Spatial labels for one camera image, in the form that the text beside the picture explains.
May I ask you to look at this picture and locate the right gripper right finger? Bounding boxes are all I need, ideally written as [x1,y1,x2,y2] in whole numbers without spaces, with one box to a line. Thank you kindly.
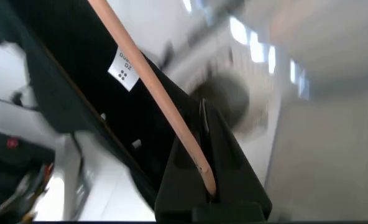
[202,99,272,222]

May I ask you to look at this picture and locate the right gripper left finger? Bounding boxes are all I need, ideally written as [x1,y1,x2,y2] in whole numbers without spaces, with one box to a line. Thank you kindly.
[155,133,210,222]

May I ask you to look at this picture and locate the pink clothes hanger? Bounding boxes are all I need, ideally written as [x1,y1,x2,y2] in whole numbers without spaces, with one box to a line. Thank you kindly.
[87,0,218,197]

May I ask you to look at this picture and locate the black garment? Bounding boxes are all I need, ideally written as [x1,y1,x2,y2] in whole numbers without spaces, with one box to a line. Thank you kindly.
[0,0,203,209]

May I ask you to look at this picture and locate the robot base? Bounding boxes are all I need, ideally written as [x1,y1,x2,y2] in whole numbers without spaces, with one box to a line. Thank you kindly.
[0,96,91,222]

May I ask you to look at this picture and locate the white laundry basket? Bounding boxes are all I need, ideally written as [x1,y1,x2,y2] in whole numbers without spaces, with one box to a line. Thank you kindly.
[168,46,280,134]

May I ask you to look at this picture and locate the white curtain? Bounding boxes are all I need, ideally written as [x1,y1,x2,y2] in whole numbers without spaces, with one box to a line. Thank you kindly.
[239,0,368,94]

